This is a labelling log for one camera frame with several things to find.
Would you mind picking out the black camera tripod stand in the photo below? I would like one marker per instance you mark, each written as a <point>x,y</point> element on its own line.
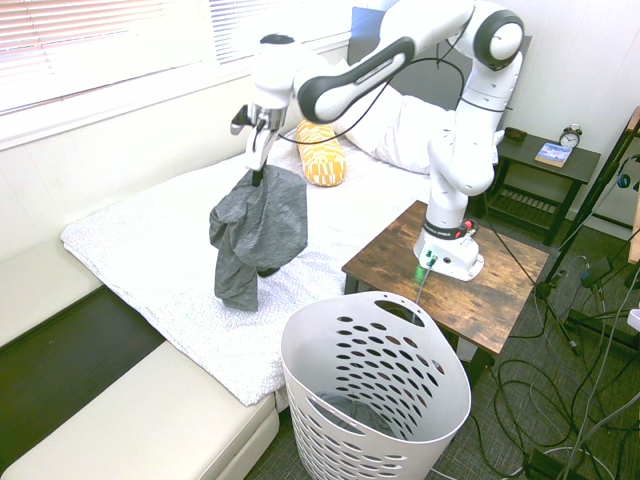
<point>595,200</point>

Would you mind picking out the light wooden furniture edge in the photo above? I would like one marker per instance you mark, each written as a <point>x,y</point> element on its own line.
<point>635,200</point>

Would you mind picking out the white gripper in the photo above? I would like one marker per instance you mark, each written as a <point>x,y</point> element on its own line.
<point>261,137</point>

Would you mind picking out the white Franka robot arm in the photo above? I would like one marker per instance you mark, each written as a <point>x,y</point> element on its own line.
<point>440,115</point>

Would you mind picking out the white perforated laundry basket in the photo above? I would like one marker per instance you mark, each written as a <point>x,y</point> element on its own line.
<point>375,395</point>

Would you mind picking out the cream bed frame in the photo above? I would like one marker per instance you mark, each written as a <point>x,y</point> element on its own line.
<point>115,395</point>

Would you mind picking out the grey garment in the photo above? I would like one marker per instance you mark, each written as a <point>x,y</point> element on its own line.
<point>260,232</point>

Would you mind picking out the white textured bed cover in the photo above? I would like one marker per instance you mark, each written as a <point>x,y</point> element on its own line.
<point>165,270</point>

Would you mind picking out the black power adapter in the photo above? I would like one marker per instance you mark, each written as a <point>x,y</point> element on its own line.
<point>597,271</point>

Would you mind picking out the white bed pillow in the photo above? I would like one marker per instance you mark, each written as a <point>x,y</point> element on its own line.
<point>395,135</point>

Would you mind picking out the blue cover book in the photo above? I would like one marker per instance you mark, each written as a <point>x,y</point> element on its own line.
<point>553,154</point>

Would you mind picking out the dark grey headboard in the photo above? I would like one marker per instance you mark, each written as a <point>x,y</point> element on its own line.
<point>430,85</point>

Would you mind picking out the black twin-bell alarm clock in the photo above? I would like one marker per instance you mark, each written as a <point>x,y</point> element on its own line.
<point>570,136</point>

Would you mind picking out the rustic wooden side table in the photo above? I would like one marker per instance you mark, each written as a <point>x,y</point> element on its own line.
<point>450,295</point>

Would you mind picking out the white window blinds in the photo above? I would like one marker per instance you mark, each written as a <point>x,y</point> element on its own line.
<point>125,40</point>

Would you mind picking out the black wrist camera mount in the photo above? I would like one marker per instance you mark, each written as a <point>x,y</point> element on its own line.
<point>241,119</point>

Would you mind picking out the black nightstand with shelf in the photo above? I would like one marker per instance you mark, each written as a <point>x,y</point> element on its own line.
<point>542,175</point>

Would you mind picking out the yellow patterned bolster pillow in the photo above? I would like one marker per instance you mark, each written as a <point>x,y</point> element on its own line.
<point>322,157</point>

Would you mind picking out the small dark box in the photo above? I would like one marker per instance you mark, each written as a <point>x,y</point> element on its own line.
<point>515,134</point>

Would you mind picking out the grey cloth inside basket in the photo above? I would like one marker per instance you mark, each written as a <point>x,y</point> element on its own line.
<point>352,412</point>

